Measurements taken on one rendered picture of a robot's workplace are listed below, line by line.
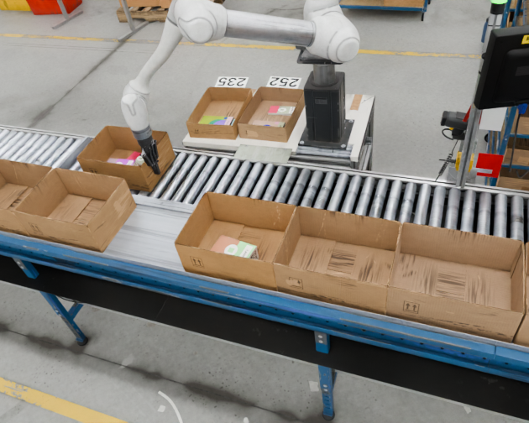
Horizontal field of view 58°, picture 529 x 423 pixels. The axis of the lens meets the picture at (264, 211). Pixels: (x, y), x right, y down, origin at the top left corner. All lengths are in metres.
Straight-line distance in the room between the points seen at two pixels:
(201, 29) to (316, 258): 0.95
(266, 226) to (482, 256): 0.82
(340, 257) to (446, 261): 0.38
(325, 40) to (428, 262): 0.96
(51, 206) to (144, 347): 0.97
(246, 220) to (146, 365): 1.15
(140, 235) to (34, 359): 1.25
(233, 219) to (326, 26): 0.87
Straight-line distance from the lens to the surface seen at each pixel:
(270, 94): 2.97
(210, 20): 1.88
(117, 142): 2.88
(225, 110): 2.97
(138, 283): 2.09
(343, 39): 2.07
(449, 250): 1.85
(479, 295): 1.82
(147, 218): 2.20
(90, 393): 2.87
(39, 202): 2.39
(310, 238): 1.93
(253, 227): 2.02
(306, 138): 2.64
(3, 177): 2.77
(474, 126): 2.18
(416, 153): 3.75
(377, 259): 1.86
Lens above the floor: 2.34
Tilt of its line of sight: 45 degrees down
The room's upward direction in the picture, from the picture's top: 10 degrees counter-clockwise
